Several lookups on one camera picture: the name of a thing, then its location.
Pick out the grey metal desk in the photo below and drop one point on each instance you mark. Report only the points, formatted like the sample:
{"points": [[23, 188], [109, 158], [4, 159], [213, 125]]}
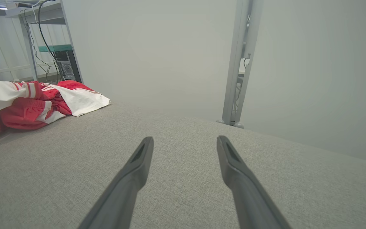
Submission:
{"points": [[48, 14]]}

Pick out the black computer tower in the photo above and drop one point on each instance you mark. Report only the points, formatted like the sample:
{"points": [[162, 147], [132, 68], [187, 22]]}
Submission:
{"points": [[68, 68]]}

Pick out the red and white jersey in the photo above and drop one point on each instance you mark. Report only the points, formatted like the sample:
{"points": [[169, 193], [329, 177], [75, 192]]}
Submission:
{"points": [[84, 100]]}

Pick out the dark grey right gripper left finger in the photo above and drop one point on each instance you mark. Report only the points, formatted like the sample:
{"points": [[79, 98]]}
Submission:
{"points": [[129, 184]]}

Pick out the red shorts with white stripe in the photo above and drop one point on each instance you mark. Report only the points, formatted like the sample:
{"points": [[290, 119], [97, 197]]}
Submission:
{"points": [[21, 114]]}

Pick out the grey metal pillar frame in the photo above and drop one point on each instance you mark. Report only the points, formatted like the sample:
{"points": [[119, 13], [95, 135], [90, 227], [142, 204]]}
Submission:
{"points": [[233, 79]]}

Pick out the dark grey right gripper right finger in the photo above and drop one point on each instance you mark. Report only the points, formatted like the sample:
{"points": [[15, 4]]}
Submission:
{"points": [[243, 190]]}

